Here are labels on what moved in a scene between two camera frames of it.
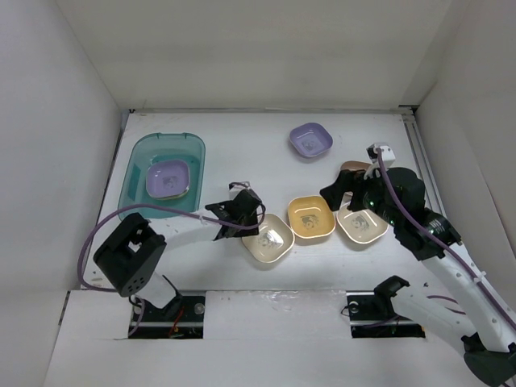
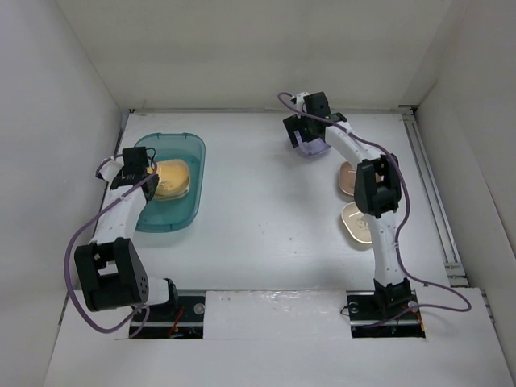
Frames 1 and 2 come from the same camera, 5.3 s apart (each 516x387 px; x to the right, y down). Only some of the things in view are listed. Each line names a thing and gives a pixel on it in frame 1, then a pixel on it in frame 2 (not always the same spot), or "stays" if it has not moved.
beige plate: (363, 226) stays
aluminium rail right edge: (434, 201) stays
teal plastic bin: (165, 169) stays
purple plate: (311, 139) stays
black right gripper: (334, 193) -> (293, 123)
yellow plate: (310, 216) -> (173, 181)
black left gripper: (244, 232) -> (155, 181)
